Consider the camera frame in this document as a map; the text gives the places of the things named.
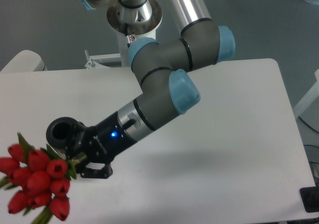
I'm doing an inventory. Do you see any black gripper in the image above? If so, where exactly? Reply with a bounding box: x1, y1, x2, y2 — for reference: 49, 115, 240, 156
63, 112, 137, 179

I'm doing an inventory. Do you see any red tulip bouquet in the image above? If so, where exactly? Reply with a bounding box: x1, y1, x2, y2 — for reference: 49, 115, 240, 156
0, 133, 86, 224

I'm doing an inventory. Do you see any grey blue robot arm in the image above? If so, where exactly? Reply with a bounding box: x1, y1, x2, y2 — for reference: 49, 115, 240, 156
63, 0, 235, 179

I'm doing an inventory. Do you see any black ribbed cylindrical vase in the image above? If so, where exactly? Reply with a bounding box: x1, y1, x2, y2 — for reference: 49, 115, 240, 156
46, 117, 77, 153

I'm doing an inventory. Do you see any white rounded side table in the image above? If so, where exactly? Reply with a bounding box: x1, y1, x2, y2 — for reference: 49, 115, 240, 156
0, 50, 48, 74

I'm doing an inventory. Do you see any black box at edge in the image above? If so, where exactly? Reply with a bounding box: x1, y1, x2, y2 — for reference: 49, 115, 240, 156
300, 186, 319, 213

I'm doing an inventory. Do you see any white furniture at right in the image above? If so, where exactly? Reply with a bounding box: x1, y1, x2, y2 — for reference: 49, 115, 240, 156
293, 70, 319, 119

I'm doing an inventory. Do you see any black cable on pedestal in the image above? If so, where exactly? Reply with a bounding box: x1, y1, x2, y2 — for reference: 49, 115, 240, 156
124, 22, 131, 48

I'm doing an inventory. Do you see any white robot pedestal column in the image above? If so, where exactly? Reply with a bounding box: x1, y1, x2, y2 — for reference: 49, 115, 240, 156
107, 0, 162, 65

